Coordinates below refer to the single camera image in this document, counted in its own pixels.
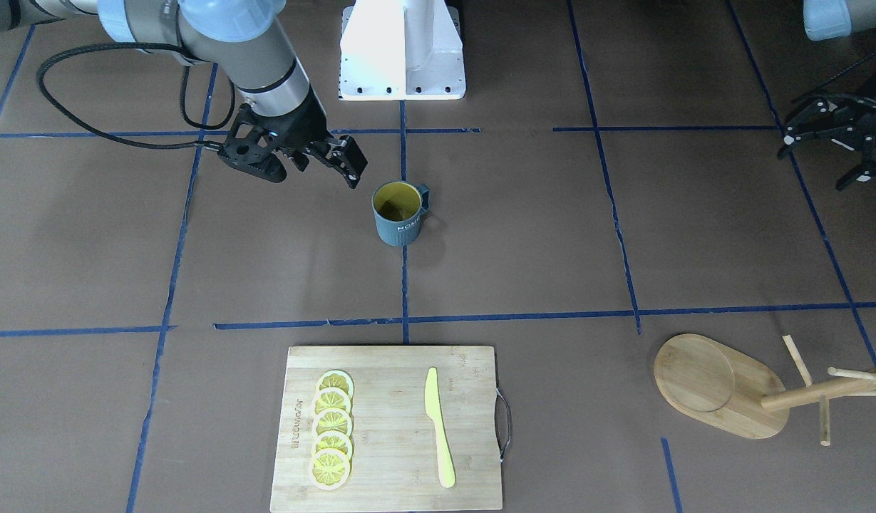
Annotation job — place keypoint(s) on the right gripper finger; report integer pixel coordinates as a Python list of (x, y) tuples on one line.
[(299, 159), (343, 155)]

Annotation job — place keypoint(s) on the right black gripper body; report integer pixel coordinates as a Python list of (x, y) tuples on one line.
[(303, 124)]

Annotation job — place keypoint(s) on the blue mug yellow inside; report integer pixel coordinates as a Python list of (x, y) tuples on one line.
[(398, 211)]

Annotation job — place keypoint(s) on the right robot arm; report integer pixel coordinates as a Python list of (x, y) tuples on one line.
[(244, 38)]

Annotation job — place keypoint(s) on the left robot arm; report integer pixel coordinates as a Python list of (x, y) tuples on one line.
[(824, 20)]

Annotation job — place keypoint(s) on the wooden cup storage rack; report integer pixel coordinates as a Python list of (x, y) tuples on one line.
[(729, 390)]

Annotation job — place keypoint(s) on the lemon slice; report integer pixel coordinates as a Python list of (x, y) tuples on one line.
[(329, 469), (336, 378), (332, 398), (333, 419), (336, 440)]

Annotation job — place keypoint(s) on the yellow plastic knife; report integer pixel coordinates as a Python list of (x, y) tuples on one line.
[(445, 466)]

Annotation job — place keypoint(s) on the bamboo cutting board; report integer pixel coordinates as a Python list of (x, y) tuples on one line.
[(394, 463)]

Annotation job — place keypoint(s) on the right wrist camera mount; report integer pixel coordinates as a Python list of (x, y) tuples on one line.
[(251, 143)]

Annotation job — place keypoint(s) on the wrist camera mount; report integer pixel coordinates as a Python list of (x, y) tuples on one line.
[(846, 118), (251, 143)]

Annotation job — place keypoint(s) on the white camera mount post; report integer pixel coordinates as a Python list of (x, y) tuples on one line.
[(402, 50)]

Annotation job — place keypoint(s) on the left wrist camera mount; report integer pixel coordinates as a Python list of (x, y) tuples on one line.
[(846, 118)]

